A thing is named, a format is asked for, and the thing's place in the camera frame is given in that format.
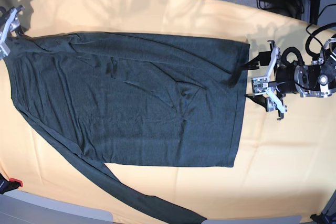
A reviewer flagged dark green long-sleeve shirt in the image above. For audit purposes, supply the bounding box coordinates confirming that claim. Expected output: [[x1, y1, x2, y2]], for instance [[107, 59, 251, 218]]
[[4, 32, 250, 223]]

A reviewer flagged red and black clamp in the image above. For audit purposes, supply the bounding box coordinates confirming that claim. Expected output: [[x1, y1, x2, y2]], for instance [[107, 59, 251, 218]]
[[0, 174, 23, 195]]

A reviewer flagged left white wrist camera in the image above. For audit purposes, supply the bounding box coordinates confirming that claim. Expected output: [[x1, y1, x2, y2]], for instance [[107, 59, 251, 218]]
[[251, 77, 269, 95]]

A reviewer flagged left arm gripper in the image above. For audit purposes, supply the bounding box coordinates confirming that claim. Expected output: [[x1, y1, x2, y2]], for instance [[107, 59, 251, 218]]
[[240, 40, 302, 121]]

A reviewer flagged yellow table cloth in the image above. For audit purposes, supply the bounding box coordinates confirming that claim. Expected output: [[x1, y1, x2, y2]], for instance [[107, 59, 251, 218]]
[[1, 0, 335, 223]]

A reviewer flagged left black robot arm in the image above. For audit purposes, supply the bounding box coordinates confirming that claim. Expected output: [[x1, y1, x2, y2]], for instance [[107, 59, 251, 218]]
[[241, 23, 335, 120]]

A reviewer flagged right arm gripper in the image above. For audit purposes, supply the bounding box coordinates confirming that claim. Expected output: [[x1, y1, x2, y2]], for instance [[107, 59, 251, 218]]
[[1, 5, 31, 42]]

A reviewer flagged black clamp right corner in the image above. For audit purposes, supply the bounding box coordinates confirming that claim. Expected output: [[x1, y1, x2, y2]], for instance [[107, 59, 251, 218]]
[[310, 214, 335, 224]]

